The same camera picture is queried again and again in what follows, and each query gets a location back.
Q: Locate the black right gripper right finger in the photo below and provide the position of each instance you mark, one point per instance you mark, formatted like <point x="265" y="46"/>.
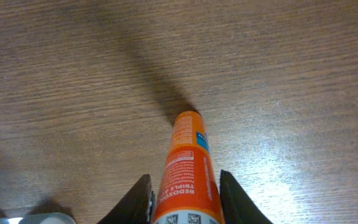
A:
<point x="238" y="208"/>

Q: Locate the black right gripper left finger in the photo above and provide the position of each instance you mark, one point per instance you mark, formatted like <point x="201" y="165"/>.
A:
<point x="136" y="207"/>

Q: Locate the orange tube white cap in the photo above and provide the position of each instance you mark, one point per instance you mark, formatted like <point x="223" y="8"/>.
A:
<point x="188" y="192"/>

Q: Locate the clear plastic container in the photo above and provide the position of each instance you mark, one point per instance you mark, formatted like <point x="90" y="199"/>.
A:
<point x="46" y="218"/>

